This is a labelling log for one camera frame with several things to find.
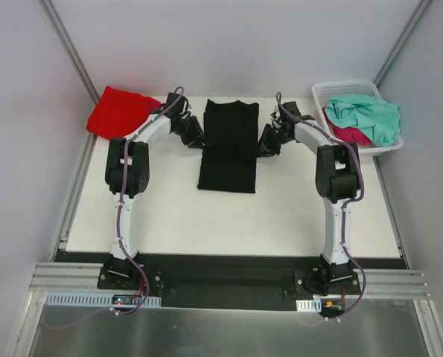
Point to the white cable duct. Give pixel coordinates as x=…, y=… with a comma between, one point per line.
x=80, y=299
x=314, y=305

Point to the pink t-shirt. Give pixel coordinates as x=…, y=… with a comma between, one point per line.
x=152, y=104

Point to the right aluminium frame post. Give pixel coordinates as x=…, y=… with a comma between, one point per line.
x=407, y=31

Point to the black daisy t-shirt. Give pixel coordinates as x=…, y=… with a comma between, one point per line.
x=229, y=158

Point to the right white cable duct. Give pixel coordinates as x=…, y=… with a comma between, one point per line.
x=314, y=305

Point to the teal t-shirt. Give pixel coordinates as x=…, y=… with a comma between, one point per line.
x=377, y=119

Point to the left white cable duct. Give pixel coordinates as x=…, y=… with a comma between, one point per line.
x=80, y=299

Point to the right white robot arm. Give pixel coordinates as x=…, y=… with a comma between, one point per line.
x=338, y=181

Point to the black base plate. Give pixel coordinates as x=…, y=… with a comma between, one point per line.
x=229, y=282

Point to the white plastic basket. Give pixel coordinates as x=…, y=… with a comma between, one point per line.
x=322, y=92

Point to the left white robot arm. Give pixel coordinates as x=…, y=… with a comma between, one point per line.
x=127, y=174

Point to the aluminium frame post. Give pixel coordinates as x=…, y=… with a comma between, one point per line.
x=407, y=31
x=69, y=47

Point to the red t-shirt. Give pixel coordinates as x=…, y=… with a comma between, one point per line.
x=117, y=113

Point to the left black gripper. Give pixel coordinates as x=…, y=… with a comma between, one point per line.
x=190, y=131

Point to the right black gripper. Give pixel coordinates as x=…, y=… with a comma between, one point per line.
x=272, y=137

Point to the magenta t-shirt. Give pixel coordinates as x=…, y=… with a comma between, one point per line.
x=351, y=134

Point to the left aluminium frame post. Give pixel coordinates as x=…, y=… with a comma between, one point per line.
x=69, y=47

